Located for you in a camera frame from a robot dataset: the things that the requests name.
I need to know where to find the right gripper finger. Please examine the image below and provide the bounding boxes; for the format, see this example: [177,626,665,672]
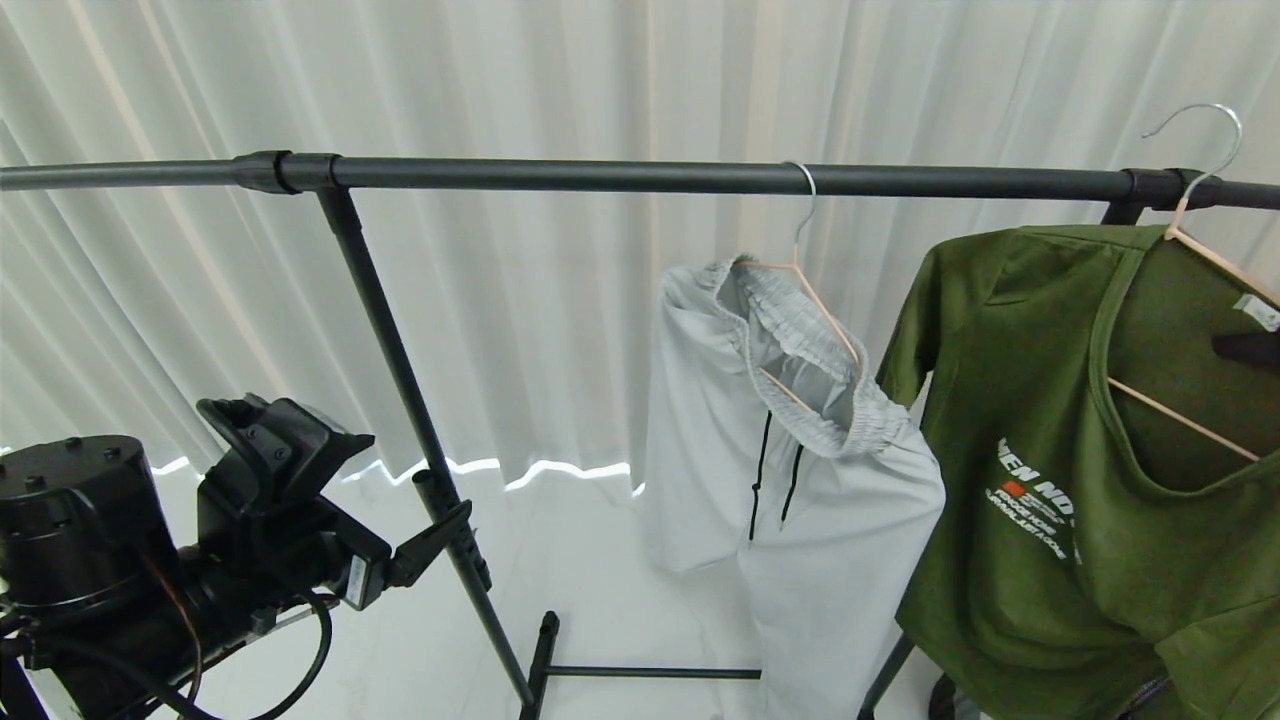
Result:
[1212,330,1280,374]

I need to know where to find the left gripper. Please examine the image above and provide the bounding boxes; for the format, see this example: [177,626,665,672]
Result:
[180,500,474,643]

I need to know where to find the pink clothes hanger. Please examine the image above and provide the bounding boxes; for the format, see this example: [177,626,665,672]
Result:
[1105,103,1280,463]
[740,162,863,411]

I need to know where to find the green garment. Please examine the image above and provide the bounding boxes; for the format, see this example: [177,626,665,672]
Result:
[875,225,1280,720]

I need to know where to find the pale grey shorts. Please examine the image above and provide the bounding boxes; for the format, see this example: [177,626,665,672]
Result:
[640,258,946,720]

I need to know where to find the black clothes rack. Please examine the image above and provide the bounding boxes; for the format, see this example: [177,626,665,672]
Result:
[0,150,1280,720]

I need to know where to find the white curtain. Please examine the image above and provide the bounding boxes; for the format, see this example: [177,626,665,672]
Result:
[0,0,1280,496]

